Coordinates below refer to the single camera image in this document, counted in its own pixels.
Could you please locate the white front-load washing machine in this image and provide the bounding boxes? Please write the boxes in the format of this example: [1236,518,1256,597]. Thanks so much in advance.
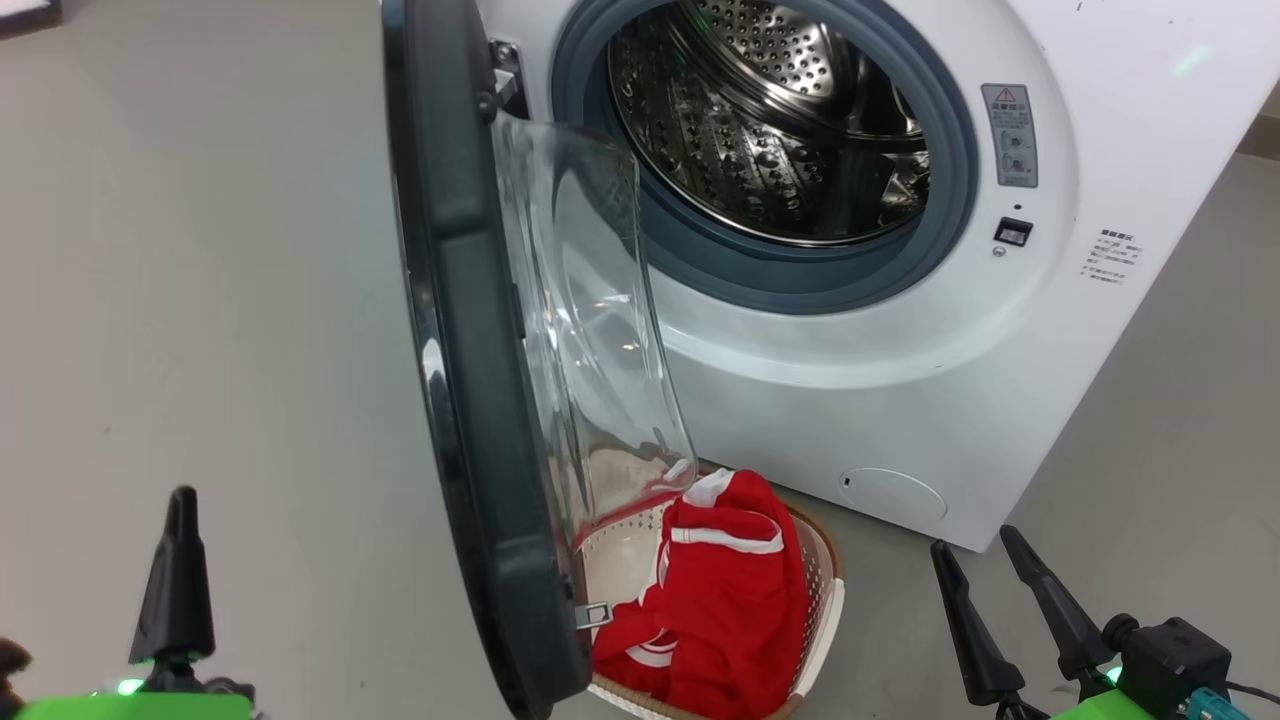
[475,0,1280,554]

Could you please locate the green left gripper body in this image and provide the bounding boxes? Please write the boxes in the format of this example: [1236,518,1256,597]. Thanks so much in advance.
[15,660,257,720]

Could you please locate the grey warning sticker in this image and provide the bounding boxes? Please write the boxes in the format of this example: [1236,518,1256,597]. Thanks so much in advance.
[981,83,1040,190]

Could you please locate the cream perforated laundry basket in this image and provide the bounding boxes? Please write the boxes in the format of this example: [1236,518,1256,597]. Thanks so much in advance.
[575,465,847,720]

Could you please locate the stainless steel washing machine drum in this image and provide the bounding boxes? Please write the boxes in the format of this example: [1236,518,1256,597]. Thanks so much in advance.
[608,0,932,247]

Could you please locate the red jersey with white trim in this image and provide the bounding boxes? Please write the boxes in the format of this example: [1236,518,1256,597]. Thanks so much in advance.
[592,468,812,720]

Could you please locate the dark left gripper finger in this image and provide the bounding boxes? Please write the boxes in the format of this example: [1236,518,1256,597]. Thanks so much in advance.
[128,486,217,667]

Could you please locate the metal door hinge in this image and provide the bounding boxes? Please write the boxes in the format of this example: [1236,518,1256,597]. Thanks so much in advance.
[487,40,530,123]

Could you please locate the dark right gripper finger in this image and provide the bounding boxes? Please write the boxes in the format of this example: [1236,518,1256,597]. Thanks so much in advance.
[930,540,1027,707]
[1000,524,1115,682]

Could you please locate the black washing machine door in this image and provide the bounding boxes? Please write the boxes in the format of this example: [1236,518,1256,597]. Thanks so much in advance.
[382,0,699,720]

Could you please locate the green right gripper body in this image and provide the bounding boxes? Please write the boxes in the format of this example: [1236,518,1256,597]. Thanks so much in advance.
[1000,675,1161,720]

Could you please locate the round white filter cover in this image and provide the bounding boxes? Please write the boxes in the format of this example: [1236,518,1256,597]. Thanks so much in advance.
[838,467,949,524]

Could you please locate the teal cable connector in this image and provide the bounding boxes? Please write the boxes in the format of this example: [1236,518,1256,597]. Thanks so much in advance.
[1185,687,1252,720]

